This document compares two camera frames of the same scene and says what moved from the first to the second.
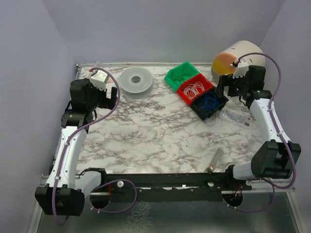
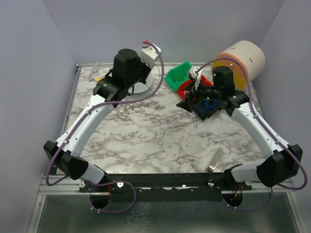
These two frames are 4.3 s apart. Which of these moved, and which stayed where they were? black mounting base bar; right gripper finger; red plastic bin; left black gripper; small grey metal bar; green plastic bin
Moved: right gripper finger; left black gripper
Stayed: green plastic bin; small grey metal bar; red plastic bin; black mounting base bar
